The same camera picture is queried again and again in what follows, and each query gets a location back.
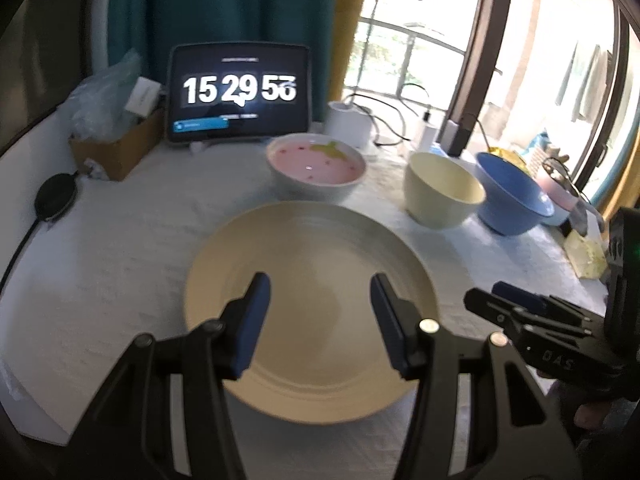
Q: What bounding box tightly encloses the pale yellow tissue pack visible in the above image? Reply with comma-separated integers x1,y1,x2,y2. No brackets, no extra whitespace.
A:
564,232,610,279

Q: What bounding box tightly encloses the white textured tablecloth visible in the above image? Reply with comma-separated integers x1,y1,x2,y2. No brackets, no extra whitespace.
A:
0,135,611,480

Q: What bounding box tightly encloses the beige bowl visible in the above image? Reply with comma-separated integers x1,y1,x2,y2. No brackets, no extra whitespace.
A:
404,152,487,229

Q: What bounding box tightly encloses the clear plastic bag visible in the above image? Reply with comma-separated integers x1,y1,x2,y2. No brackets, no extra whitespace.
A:
62,49,151,141

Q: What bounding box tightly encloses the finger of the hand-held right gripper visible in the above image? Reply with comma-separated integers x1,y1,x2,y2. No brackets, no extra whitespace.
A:
491,281,598,326
463,287,593,343

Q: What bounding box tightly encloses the beige plate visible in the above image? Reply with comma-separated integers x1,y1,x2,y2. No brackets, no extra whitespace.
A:
184,201,441,424

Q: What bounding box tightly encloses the grey-green hanging towel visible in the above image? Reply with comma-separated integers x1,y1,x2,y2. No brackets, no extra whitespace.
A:
555,42,616,123

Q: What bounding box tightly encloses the white desk lamp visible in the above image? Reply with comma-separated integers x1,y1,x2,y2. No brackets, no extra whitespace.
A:
327,0,431,150

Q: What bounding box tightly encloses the dark sliding door frame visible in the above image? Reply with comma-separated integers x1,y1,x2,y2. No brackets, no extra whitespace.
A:
440,0,640,171

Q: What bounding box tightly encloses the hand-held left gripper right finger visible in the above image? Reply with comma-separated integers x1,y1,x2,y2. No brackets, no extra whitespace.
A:
370,273,583,480

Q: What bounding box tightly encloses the small white box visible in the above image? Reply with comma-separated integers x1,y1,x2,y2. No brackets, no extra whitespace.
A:
125,77,162,116

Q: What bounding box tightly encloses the pink and white electric pot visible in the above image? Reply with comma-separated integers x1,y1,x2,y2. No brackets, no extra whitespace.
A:
535,157,581,226

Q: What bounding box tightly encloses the white charger plug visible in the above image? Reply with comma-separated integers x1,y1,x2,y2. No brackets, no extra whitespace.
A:
417,110,438,153

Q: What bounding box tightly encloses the black cable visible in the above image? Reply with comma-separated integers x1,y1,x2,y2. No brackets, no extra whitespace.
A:
342,91,407,147
469,114,495,152
401,81,434,117

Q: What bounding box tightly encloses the black charger plug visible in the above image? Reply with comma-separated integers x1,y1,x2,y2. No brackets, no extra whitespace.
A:
440,120,471,157

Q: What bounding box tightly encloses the black round pad with cable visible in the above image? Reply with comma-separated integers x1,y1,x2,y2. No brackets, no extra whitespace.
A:
0,172,81,301

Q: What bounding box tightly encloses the yellow packet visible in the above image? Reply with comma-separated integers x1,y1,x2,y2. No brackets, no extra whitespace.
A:
487,146,531,176

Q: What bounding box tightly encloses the balcony railing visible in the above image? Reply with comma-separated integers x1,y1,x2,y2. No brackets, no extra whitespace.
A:
357,17,468,101

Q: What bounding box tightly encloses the cardboard box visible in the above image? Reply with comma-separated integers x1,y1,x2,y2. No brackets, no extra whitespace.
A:
68,110,166,182

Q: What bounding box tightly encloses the pink strawberry pattern bowl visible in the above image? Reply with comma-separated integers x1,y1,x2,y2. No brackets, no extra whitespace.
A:
266,133,367,204

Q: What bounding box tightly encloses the person's right hand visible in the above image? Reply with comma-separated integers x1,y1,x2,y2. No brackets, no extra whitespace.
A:
574,399,640,433

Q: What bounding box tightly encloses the yellow curtain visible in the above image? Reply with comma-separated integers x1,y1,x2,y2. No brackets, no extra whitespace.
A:
597,170,640,221
330,0,368,106

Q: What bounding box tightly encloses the teal curtain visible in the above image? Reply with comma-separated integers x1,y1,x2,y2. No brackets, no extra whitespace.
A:
107,0,341,126

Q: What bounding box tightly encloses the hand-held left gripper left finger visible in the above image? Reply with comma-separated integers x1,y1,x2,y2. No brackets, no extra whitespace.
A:
70,272,273,480

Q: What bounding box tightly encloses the blue bowl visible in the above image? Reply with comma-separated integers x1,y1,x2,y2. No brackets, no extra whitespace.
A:
474,152,556,237

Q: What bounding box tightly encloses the tablet with clock display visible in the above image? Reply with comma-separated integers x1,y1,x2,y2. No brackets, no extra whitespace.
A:
166,42,313,148

